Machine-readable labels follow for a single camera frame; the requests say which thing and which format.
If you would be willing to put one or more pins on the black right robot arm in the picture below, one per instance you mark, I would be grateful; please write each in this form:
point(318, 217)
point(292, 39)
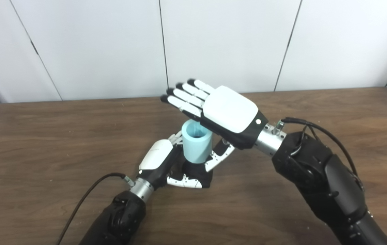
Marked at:
point(323, 177)

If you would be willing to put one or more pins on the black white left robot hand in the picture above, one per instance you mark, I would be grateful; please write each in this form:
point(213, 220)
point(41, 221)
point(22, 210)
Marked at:
point(156, 156)

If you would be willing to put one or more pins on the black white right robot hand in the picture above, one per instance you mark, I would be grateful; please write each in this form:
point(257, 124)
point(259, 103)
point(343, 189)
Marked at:
point(229, 109)

